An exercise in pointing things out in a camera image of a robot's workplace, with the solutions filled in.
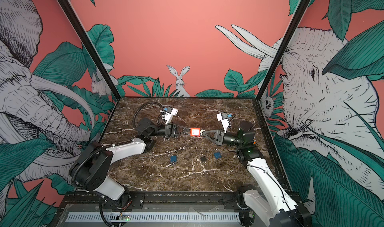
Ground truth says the red safety padlock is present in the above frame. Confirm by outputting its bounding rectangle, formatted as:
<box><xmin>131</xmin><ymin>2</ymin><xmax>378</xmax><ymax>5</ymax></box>
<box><xmin>190</xmin><ymin>128</ymin><xmax>201</xmax><ymax>137</ymax></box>

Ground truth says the blue padlock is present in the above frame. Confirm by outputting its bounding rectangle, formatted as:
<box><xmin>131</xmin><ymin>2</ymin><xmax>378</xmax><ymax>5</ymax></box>
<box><xmin>170</xmin><ymin>156</ymin><xmax>178</xmax><ymax>165</ymax></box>
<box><xmin>214</xmin><ymin>152</ymin><xmax>222</xmax><ymax>160</ymax></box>

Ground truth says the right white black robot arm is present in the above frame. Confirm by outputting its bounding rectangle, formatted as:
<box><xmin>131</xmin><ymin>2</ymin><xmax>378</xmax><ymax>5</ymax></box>
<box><xmin>201</xmin><ymin>121</ymin><xmax>313</xmax><ymax>227</ymax></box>

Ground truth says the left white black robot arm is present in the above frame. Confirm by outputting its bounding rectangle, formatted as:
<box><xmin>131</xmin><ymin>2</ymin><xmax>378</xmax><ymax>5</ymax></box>
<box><xmin>69</xmin><ymin>118</ymin><xmax>190</xmax><ymax>208</ymax></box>

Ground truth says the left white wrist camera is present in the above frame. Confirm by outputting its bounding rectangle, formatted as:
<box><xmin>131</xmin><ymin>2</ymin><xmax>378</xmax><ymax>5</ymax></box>
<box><xmin>161</xmin><ymin>107</ymin><xmax>179</xmax><ymax>125</ymax></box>

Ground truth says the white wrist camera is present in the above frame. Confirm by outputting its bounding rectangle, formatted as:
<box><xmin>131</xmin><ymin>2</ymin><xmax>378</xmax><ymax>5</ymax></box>
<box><xmin>161</xmin><ymin>107</ymin><xmax>179</xmax><ymax>125</ymax></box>
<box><xmin>217</xmin><ymin>112</ymin><xmax>232</xmax><ymax>133</ymax></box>

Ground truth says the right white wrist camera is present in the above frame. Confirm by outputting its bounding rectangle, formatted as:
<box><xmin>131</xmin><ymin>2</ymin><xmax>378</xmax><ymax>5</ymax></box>
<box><xmin>217</xmin><ymin>112</ymin><xmax>232</xmax><ymax>133</ymax></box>

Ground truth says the left black corrugated cable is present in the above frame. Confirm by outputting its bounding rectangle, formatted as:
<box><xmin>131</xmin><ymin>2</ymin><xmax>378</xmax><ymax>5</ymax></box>
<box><xmin>132</xmin><ymin>101</ymin><xmax>164</xmax><ymax>127</ymax></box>

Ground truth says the black mounting rail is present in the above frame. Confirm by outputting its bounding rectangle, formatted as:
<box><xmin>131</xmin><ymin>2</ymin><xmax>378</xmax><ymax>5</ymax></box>
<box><xmin>59</xmin><ymin>191</ymin><xmax>242</xmax><ymax>211</ymax></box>

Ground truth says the white slotted cable duct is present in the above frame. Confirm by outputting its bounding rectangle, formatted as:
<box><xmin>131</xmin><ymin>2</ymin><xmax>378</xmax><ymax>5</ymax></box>
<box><xmin>65</xmin><ymin>212</ymin><xmax>240</xmax><ymax>223</ymax></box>

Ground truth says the left black frame post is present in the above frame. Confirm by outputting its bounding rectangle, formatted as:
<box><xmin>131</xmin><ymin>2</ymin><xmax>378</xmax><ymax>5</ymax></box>
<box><xmin>57</xmin><ymin>0</ymin><xmax>121</xmax><ymax>101</ymax></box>

